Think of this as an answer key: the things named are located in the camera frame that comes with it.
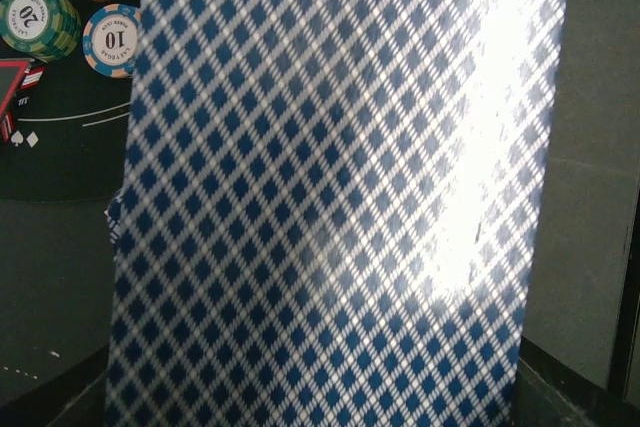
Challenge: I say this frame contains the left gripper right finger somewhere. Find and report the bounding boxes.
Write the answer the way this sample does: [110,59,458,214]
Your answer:
[512,338,639,427]

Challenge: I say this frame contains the red triangular marker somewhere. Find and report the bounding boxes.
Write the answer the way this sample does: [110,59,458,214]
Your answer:
[1,58,46,144]

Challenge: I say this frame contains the green chips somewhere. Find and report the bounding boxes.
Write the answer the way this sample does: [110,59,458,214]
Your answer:
[1,0,82,62]

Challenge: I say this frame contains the blue chips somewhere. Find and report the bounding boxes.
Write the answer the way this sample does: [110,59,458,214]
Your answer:
[82,4,140,78]

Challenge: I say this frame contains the round black poker mat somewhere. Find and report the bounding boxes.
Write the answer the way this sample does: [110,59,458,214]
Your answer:
[1,0,140,202]

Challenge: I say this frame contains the blue playing card deck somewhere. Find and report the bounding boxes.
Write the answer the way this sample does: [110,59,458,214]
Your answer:
[104,0,566,426]

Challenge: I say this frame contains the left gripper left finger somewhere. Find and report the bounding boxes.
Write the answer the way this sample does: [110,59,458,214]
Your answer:
[1,345,109,426]

